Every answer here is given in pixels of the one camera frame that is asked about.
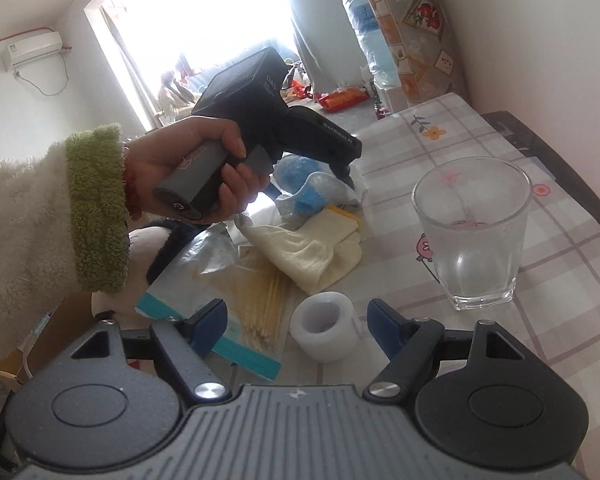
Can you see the blue water bottle on dispenser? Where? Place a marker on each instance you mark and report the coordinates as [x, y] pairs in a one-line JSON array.
[[372, 42]]

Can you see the clear drinking glass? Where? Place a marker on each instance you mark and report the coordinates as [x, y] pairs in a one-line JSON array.
[[474, 213]]

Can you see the brown cardboard box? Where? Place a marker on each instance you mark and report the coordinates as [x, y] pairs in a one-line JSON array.
[[71, 319]]

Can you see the person's left hand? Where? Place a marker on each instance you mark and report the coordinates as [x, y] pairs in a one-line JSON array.
[[154, 156]]

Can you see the red snack package on floor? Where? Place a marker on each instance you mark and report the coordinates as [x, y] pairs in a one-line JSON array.
[[342, 99]]

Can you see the plush doll black hair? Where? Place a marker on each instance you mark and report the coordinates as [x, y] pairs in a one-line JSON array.
[[151, 250]]

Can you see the white wall air conditioner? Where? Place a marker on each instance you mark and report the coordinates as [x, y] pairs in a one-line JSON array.
[[31, 49]]

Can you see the checked floral tablecloth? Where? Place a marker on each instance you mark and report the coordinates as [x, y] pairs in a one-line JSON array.
[[448, 329]]

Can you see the white tape roll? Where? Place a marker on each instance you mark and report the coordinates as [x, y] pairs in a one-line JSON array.
[[323, 325]]

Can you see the blue items in plastic bag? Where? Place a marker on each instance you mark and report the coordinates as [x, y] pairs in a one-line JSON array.
[[308, 186]]

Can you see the grey window curtain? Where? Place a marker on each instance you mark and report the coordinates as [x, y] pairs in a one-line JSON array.
[[327, 44]]

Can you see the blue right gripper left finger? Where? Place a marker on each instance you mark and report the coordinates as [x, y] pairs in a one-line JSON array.
[[182, 344]]

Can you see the patterned fabric covered cabinet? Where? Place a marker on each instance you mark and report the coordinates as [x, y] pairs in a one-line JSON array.
[[422, 47]]

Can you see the plastic bag of toothpicks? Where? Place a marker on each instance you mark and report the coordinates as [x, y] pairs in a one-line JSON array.
[[259, 298]]

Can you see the cream knit glove yellow cuff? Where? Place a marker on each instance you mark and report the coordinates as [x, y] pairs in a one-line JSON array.
[[320, 253]]

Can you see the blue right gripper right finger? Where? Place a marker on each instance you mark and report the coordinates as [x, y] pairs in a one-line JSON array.
[[409, 345]]

